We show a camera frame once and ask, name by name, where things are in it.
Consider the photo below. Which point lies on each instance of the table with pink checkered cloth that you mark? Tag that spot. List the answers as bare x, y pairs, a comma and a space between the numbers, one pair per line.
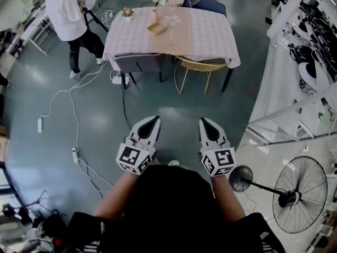
210, 35

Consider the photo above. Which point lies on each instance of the beige floral table runner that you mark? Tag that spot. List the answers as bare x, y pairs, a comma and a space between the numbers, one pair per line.
181, 38

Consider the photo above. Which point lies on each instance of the person's right forearm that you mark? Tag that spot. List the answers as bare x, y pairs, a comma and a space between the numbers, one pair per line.
226, 196

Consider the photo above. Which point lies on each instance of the pink vase with white flowers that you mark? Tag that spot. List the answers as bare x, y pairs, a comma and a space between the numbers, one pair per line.
155, 14

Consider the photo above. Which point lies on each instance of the person's black shirt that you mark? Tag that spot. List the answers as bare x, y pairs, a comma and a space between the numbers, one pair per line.
171, 209

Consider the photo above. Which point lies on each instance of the grey upholstered chair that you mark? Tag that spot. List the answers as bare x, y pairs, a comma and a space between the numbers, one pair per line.
138, 62

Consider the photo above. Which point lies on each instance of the small potted pink flower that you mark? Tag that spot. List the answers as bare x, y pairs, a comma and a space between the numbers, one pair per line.
128, 13

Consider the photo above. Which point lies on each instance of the white desk with equipment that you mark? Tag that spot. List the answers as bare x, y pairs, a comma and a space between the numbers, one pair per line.
31, 28

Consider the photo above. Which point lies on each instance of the black tripod stand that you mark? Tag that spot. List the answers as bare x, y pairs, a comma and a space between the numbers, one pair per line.
15, 209

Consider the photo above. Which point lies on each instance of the blue upholstered chair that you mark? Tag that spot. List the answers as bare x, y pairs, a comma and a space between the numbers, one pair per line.
210, 5

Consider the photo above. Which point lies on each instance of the black standing fan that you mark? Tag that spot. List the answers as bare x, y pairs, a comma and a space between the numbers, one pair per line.
300, 195

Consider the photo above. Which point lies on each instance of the person's left forearm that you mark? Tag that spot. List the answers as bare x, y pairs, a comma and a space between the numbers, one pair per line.
116, 194

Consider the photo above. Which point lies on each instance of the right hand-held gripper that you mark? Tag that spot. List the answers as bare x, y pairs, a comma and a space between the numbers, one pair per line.
219, 159

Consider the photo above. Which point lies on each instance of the cardboard box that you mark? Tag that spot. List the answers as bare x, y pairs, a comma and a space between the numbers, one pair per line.
3, 144

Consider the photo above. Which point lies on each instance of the white power strip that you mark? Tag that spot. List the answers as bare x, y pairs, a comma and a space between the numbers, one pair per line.
39, 125
75, 155
121, 80

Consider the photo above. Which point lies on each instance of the person's white shoe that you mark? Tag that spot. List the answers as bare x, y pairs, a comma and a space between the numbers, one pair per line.
173, 163

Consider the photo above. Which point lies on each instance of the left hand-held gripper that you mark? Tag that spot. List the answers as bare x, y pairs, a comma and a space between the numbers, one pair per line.
133, 157

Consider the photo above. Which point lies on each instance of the white metal shelving rack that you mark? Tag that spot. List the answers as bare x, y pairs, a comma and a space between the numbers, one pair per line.
284, 96

